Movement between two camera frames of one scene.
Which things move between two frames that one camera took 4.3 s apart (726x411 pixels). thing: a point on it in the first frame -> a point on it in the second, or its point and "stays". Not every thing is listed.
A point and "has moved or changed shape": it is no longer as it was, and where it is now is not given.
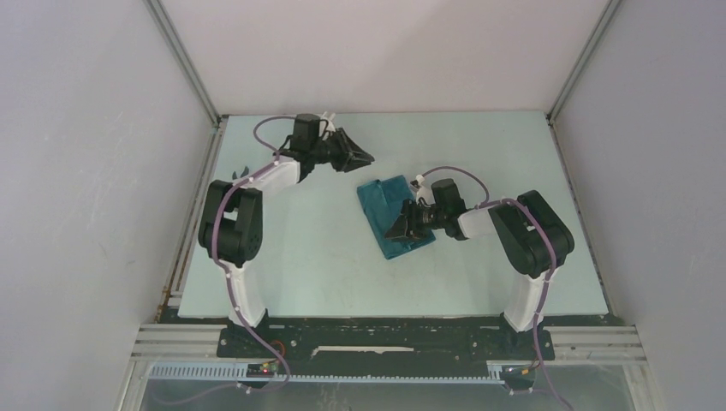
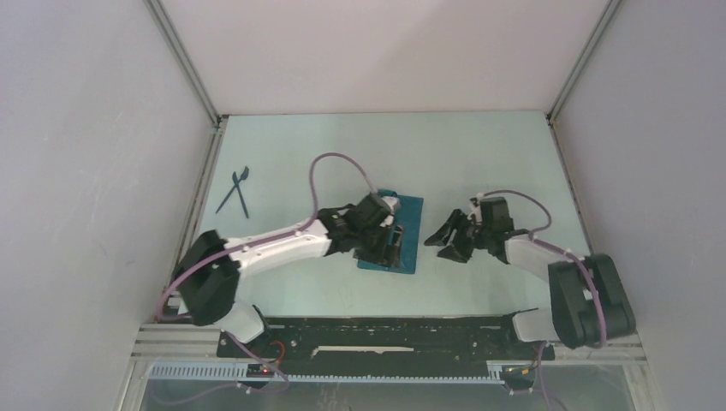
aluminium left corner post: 183,57 stays
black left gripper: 345,166 -> 377,256
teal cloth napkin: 383,200 has moved or changed shape
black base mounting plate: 384,340 stays
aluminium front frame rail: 568,342 stays
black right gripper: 404,226 -> 442,235
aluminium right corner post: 610,7 stays
